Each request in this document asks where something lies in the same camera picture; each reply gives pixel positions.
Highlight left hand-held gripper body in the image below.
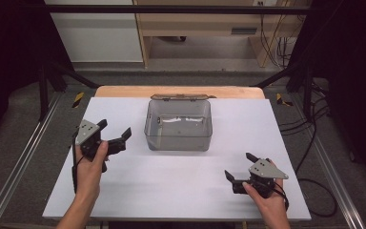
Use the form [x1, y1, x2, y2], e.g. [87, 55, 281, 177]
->
[74, 119, 128, 174]

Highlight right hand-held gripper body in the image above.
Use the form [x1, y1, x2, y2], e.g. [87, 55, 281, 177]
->
[232, 157, 290, 199]

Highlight transparent grey storage box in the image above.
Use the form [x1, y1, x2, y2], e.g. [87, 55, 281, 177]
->
[144, 93, 217, 152]

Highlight person's right hand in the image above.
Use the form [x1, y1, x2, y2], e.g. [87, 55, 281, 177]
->
[241, 159, 290, 221]

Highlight person's left hand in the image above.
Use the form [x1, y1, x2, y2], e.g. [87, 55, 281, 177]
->
[74, 140, 110, 200]

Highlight yellow black floor tape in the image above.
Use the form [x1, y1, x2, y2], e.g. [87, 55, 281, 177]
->
[275, 93, 294, 108]
[71, 92, 86, 110]

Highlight wooden table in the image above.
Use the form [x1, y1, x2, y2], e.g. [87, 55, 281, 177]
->
[94, 85, 266, 100]

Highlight white table board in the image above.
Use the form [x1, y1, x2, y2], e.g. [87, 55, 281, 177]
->
[42, 96, 313, 222]

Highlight white cabinet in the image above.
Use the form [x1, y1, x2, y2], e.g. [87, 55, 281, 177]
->
[44, 0, 144, 63]

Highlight black curtain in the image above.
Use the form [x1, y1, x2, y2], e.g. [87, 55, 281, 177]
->
[289, 0, 366, 187]
[0, 0, 74, 151]

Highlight light wooden desk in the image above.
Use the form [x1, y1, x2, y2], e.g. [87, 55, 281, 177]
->
[132, 0, 313, 69]

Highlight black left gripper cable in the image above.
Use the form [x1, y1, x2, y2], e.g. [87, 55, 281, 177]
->
[71, 132, 85, 195]

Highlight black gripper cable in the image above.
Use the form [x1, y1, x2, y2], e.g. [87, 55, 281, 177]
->
[274, 177, 338, 219]
[71, 132, 85, 195]

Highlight black floor cables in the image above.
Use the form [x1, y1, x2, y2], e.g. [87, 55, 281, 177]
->
[278, 80, 332, 167]

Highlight black metal frame leg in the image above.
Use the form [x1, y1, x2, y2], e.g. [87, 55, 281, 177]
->
[250, 60, 315, 121]
[37, 60, 101, 122]

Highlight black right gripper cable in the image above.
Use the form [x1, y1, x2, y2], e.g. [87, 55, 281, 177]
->
[274, 177, 338, 219]

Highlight aluminium floor rail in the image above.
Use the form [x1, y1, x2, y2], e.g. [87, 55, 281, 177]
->
[294, 94, 366, 229]
[0, 92, 63, 229]

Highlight hanging desk cables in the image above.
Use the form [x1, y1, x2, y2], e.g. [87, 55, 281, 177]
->
[258, 1, 300, 70]

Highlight black horizontal frame bar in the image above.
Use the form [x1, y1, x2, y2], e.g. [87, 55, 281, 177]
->
[46, 4, 313, 15]

